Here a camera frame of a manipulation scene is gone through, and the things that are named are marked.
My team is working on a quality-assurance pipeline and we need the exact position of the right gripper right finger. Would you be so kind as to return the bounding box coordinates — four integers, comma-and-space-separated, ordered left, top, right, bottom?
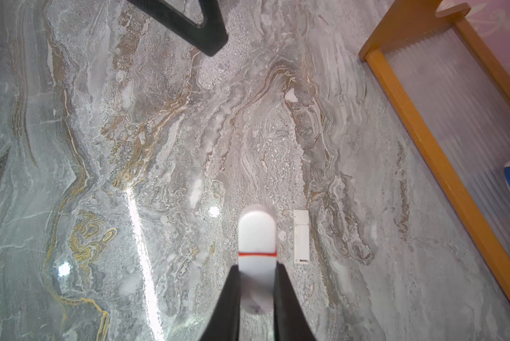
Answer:
273, 262, 316, 341

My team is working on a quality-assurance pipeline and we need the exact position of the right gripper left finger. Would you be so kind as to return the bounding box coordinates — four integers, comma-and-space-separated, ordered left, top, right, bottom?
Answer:
199, 265, 241, 341

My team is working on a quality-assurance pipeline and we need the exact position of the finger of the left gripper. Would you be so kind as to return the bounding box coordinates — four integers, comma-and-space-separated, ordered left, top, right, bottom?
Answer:
129, 0, 229, 57

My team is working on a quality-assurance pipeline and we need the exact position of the white red usb drive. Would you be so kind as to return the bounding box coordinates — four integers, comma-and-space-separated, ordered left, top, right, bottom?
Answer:
237, 205, 277, 315

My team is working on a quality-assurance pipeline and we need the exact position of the white rectangular usb drive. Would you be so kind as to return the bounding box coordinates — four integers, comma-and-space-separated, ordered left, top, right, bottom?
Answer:
293, 210, 310, 264

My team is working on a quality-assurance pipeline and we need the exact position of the wooden shelf rack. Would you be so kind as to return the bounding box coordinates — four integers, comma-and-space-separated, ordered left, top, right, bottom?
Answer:
359, 1, 510, 302

